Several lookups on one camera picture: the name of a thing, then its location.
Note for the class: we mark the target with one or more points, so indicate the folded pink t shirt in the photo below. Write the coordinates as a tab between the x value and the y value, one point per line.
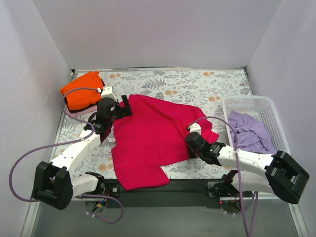
81	111

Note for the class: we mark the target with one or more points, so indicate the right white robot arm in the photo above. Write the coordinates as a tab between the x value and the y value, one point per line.
278	174

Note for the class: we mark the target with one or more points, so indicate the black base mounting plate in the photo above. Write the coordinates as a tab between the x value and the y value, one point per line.
177	193

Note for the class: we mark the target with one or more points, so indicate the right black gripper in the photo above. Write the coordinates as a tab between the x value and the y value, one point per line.
191	144

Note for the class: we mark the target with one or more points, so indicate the magenta t shirt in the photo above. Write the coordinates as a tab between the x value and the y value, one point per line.
154	136

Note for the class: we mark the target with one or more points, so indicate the floral table mat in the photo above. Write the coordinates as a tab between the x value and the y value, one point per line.
202	88

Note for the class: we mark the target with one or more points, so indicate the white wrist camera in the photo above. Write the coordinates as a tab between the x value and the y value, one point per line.
194	127
107	93

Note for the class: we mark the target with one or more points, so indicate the lavender t shirt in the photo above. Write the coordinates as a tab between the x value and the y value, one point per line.
251	134

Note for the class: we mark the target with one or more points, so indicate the folded orange t shirt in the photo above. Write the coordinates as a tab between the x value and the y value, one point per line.
82	90

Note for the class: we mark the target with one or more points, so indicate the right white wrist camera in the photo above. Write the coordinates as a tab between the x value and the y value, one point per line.
194	127

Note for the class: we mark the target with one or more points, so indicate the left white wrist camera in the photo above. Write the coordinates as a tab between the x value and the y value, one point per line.
107	93

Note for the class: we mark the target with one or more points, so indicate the white plastic basket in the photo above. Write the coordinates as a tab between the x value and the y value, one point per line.
262	109

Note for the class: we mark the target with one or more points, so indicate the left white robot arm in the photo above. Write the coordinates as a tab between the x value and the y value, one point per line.
54	184

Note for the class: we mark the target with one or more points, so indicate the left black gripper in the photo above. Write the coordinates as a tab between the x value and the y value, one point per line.
124	108

